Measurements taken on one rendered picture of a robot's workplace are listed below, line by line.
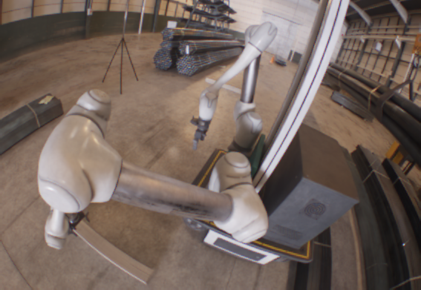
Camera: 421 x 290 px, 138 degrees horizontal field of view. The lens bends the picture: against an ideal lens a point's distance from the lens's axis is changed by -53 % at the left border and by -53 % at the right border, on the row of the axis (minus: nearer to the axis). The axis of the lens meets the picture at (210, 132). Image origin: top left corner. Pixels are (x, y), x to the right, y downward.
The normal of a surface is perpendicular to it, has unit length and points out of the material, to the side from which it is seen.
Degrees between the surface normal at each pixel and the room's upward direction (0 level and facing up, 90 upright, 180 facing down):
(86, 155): 38
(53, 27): 90
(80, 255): 0
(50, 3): 90
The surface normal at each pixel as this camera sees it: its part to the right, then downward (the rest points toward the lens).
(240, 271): 0.23, -0.80
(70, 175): 0.76, -0.36
